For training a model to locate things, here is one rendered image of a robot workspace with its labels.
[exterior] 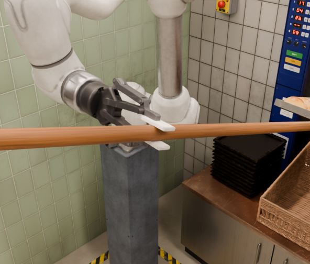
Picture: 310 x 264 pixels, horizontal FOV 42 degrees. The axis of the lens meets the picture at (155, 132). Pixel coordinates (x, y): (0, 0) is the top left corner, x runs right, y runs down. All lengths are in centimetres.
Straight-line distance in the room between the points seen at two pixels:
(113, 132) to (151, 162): 125
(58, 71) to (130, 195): 110
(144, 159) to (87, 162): 63
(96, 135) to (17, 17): 34
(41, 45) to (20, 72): 110
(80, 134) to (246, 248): 169
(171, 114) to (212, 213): 77
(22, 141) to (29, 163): 162
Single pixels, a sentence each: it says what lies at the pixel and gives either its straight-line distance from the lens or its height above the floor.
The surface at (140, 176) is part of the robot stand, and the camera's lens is 191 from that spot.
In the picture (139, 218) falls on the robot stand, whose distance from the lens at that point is 207.
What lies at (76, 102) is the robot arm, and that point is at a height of 161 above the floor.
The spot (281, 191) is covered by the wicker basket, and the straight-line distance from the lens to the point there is 225.
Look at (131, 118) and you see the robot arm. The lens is 174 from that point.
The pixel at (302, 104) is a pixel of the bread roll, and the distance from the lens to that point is 173.
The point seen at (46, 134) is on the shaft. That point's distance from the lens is 60.
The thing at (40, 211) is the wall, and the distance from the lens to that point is 241.
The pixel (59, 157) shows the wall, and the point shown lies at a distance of 229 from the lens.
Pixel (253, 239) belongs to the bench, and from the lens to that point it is 215.
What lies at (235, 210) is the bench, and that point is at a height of 58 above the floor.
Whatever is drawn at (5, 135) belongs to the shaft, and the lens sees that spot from 57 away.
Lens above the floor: 200
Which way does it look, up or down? 31 degrees down
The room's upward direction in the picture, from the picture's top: straight up
